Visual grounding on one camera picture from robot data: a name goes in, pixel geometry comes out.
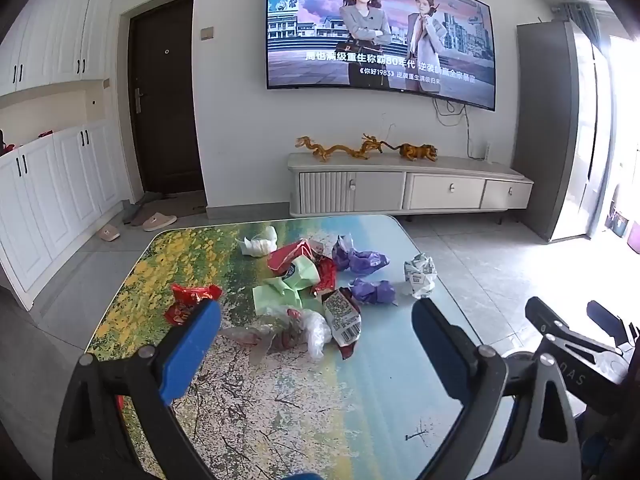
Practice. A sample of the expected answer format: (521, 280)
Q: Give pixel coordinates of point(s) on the brown doormat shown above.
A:
(185, 205)

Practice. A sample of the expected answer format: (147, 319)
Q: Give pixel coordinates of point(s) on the wall-mounted television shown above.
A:
(380, 35)

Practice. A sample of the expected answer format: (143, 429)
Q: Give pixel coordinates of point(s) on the white wall cabinet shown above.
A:
(50, 40)

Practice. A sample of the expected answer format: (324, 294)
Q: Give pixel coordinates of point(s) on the white base cabinet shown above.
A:
(45, 210)

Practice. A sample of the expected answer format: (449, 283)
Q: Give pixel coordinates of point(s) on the dark brown door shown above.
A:
(165, 110)

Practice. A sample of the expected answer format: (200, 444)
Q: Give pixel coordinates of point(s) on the grey tall cabinet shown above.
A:
(545, 135)

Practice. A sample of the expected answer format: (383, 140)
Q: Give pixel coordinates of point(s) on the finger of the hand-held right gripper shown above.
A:
(560, 320)
(612, 322)

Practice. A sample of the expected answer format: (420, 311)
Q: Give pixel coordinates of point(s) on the grey slipper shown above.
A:
(137, 210)

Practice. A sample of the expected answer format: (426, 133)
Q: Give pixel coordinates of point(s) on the large purple wrapper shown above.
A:
(367, 260)

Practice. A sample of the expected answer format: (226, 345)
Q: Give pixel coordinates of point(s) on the light green wrapper dark circle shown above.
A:
(305, 272)

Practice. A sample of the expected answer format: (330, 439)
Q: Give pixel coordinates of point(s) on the golden tiger figurine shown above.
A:
(417, 151)

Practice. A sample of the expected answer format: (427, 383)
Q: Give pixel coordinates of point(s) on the grey green curtain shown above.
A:
(582, 22)

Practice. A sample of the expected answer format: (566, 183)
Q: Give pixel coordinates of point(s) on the golden dragon figurine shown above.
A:
(330, 150)

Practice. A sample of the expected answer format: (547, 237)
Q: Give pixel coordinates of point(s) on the wall switch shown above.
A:
(207, 32)

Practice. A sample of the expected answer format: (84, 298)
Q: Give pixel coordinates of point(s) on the red wrapper white barcode label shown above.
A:
(342, 317)

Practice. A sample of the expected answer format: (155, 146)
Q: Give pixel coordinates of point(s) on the small purple wrapper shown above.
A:
(372, 291)

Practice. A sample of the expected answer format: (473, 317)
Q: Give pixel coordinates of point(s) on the dark green storage bin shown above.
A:
(620, 222)

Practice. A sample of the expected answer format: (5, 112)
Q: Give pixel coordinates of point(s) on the white TV cabinet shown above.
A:
(440, 190)

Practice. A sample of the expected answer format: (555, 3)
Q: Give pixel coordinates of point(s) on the printed landscape table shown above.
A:
(280, 410)

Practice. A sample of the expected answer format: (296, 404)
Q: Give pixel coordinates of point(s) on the small white printed wrapper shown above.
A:
(322, 247)

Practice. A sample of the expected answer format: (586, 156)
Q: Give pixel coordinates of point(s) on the white green paper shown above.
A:
(420, 275)

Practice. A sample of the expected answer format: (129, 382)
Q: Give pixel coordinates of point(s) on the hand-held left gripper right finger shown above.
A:
(440, 345)

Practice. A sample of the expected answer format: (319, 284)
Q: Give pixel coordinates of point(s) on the pink slipper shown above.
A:
(160, 222)
(107, 233)

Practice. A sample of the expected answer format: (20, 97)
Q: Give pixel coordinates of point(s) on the red white snack bag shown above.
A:
(285, 260)

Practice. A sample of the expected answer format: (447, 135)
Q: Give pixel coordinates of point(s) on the clear plastic wrapper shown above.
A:
(312, 332)

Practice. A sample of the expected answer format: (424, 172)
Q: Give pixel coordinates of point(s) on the purple box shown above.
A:
(634, 237)

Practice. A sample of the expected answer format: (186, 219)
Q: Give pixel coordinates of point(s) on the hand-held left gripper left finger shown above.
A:
(190, 350)

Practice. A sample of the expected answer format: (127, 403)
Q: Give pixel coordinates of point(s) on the white tissue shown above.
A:
(257, 245)

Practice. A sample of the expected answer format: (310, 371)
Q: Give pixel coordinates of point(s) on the shiny red candy wrapper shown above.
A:
(192, 300)

